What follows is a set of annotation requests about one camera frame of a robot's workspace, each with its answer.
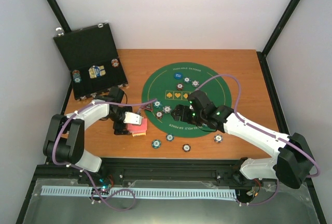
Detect black poker case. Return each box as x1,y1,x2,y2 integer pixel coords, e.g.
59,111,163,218
53,22,129,100

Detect black aluminium frame rail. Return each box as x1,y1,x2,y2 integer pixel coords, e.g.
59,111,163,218
17,158,327,223

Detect mixed chip stack in case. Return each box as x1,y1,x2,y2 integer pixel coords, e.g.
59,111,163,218
72,70,81,83

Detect round green poker mat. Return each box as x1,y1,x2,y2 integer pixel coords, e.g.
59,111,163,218
142,62,217,138

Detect grey poker chip stack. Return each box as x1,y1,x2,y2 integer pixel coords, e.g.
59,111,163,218
214,134,223,143

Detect red playing card deck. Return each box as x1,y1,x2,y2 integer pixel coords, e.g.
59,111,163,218
127,118,147,134

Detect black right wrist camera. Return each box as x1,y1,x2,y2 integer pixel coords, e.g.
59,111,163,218
187,90,216,114

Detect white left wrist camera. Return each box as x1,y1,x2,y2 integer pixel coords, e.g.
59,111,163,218
123,111,142,125

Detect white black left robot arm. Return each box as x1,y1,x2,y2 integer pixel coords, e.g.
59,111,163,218
43,87,132,184

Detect gold playing card box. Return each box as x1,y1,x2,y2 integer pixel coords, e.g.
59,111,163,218
132,132,146,137

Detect teal poker chip stack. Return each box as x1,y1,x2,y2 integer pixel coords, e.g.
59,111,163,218
151,139,161,149

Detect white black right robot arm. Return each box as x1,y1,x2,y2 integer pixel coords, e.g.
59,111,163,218
171,105,314,189

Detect brown poker chip stack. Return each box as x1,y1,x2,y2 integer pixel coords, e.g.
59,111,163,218
182,144,191,152

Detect light blue cable duct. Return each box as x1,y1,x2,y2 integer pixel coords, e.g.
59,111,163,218
40,186,236,201

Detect red triangular dealer button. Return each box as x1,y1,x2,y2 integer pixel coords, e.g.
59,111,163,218
142,103,153,112

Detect orange chip in case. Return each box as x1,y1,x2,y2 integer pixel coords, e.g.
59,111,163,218
111,59,119,67

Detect blue chips in case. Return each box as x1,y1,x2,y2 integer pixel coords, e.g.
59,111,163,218
89,65,106,79

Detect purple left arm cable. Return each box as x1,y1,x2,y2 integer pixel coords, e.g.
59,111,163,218
51,97,158,211

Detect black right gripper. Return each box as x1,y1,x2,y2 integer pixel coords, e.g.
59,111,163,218
172,105,205,127

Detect blue small blind button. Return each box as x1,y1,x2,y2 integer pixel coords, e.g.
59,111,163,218
173,72,183,80

